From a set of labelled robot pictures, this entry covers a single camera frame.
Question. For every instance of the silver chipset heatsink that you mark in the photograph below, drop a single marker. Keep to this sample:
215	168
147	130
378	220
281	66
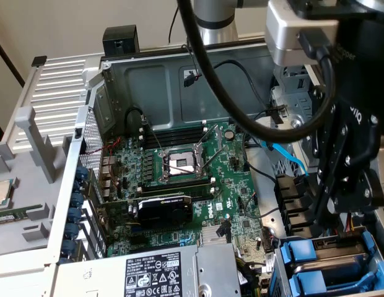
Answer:
209	236

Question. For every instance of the blue disk caddy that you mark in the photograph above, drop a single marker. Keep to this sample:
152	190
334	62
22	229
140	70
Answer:
308	280

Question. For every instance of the black graphics card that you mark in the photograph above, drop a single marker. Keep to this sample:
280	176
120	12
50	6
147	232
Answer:
167	212

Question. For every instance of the coin cell battery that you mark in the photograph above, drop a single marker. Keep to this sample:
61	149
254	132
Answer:
230	134

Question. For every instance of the silver power supply unit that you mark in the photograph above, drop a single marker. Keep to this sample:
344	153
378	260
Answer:
210	269

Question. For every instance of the black rail end cap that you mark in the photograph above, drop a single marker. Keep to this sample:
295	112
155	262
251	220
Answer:
39	60

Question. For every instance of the metal socket cover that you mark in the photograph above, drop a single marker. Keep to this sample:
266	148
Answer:
217	136

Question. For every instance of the green RAM stick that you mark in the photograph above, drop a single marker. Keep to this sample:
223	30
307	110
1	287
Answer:
15	213

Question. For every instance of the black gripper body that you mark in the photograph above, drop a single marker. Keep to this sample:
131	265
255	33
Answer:
368	77

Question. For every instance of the black box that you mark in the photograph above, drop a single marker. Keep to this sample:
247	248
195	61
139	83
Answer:
120	40

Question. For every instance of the thin metal locking lever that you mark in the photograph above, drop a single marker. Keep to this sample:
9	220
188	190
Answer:
181	169
155	139

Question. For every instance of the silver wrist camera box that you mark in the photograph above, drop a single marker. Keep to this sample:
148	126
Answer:
285	40

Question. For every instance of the silver CPU chip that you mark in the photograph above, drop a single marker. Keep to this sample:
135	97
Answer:
1	193

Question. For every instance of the CPU socket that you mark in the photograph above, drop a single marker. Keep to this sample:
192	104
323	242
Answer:
179	161

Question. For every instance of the open grey PC case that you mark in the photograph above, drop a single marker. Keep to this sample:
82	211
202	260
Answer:
148	92

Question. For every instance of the grey parts rack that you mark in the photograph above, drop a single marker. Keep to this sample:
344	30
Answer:
31	191

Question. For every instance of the green motherboard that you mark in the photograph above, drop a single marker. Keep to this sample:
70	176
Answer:
229	185

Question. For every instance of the black RAM slot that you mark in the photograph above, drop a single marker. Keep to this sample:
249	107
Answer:
201	193
176	132
176	139
176	181

